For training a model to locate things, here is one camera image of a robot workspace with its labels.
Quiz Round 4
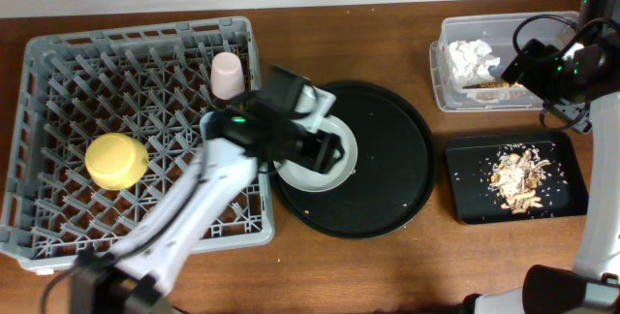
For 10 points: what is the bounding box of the food scraps and rice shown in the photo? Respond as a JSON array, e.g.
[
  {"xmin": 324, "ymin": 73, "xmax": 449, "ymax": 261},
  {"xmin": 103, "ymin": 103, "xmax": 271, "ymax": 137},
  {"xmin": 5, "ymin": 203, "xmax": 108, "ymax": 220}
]
[{"xmin": 488, "ymin": 145, "xmax": 552, "ymax": 214}]

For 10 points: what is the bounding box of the grey plastic dishwasher rack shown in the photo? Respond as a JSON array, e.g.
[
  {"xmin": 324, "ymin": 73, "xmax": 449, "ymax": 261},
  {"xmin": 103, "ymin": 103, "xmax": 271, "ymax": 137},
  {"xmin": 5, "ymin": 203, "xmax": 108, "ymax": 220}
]
[{"xmin": 1, "ymin": 16, "xmax": 261, "ymax": 275}]

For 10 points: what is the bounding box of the black rectangular tray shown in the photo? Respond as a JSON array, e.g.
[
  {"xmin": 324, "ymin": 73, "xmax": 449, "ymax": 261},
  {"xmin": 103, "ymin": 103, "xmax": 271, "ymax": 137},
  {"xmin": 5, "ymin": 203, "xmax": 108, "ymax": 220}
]
[{"xmin": 446, "ymin": 132, "xmax": 589, "ymax": 225}]

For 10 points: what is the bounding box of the grey round plate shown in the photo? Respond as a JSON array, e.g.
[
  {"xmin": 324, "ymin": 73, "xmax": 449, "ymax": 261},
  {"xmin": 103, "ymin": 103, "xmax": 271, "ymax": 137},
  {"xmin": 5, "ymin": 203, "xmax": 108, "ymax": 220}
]
[{"xmin": 274, "ymin": 115, "xmax": 357, "ymax": 193}]

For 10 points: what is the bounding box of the yellow plastic bowl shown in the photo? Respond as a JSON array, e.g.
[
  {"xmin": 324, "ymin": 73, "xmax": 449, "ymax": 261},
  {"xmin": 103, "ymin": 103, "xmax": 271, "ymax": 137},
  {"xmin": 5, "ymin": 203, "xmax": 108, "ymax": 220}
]
[{"xmin": 85, "ymin": 133, "xmax": 148, "ymax": 191}]

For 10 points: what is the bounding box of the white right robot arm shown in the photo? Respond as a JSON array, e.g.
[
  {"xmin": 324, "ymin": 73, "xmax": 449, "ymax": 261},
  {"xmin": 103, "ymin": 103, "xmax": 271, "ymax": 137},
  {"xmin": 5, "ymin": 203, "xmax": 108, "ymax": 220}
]
[{"xmin": 456, "ymin": 0, "xmax": 619, "ymax": 314}]

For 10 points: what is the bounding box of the clear plastic waste bin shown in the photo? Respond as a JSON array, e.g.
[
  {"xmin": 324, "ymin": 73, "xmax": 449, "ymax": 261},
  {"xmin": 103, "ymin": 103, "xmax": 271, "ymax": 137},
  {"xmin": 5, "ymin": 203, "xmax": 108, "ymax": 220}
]
[{"xmin": 428, "ymin": 11, "xmax": 605, "ymax": 113}]

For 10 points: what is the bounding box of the white paper napkin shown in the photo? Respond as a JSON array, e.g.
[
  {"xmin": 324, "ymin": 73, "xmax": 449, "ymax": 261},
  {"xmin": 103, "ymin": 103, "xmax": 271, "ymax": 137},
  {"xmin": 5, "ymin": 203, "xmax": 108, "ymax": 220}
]
[{"xmin": 446, "ymin": 40, "xmax": 501, "ymax": 87}]

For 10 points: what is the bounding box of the gold snack wrapper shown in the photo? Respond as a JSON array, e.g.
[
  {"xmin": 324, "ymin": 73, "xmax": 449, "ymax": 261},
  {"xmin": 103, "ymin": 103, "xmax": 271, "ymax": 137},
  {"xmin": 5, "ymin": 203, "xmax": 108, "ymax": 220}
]
[{"xmin": 463, "ymin": 81, "xmax": 523, "ymax": 89}]

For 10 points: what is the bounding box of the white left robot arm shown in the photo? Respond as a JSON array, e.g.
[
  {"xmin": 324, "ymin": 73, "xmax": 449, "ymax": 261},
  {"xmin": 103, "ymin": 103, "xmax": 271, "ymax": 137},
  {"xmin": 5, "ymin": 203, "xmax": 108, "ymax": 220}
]
[{"xmin": 39, "ymin": 66, "xmax": 348, "ymax": 313}]

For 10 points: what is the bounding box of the pink plastic cup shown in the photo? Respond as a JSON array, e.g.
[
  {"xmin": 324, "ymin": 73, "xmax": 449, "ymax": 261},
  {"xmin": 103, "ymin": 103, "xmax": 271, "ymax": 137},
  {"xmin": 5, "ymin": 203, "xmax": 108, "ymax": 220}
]
[{"xmin": 210, "ymin": 51, "xmax": 245, "ymax": 100}]

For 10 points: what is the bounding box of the round black serving tray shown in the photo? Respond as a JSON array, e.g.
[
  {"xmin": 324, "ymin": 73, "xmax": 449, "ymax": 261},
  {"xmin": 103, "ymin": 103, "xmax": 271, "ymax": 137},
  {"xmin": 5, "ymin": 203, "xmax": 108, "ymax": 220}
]
[{"xmin": 270, "ymin": 80, "xmax": 438, "ymax": 239}]

